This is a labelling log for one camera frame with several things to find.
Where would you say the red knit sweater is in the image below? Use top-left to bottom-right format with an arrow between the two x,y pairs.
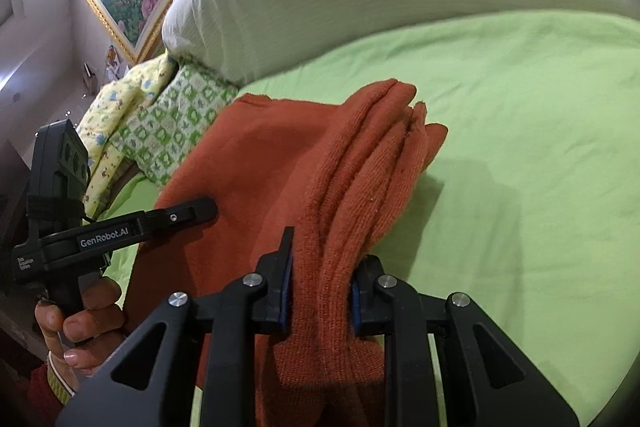
124,79 -> 447,426

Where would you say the person's left hand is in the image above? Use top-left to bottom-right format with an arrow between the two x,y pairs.
35,277 -> 125,391

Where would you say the yellow floral pillow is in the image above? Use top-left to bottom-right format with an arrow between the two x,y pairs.
76,53 -> 178,219

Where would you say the green white patterned pillow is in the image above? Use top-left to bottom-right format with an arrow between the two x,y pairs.
111,63 -> 239,186

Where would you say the light green bed sheet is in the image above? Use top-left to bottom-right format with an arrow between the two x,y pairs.
96,8 -> 640,427

